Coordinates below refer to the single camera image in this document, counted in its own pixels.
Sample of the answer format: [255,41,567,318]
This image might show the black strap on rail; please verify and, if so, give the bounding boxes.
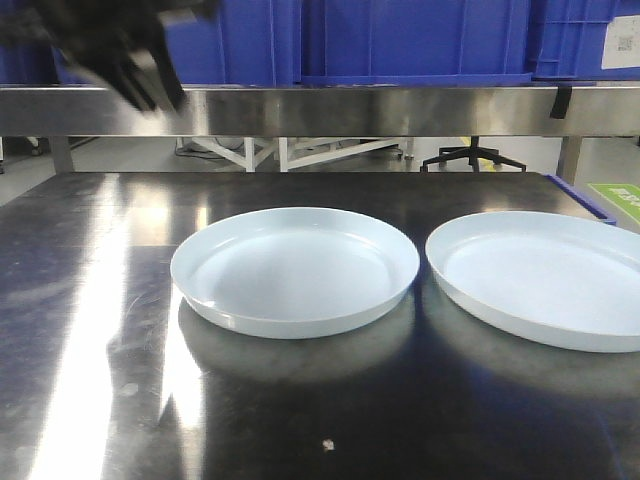
[548,85,573,120]

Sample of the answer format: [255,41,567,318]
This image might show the blue upper crate right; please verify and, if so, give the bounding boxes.
[525,1,639,81]

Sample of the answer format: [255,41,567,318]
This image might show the black office chair base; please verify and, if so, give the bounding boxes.
[420,136,527,173]

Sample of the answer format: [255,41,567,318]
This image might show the white table frame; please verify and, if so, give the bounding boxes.
[174,136,415,173]

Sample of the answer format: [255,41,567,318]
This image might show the green floor sign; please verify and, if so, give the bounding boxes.
[587,182,639,226]

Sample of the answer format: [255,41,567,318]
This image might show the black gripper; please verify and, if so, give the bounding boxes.
[1,1,220,112]

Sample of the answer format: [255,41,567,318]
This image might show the blue upper crate left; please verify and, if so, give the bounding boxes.
[49,0,301,87]

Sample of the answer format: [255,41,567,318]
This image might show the blue upper crate middle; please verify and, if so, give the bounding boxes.
[301,1,532,86]

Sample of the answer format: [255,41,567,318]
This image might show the light blue plate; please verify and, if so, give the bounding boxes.
[425,211,639,353]
[170,207,420,340]

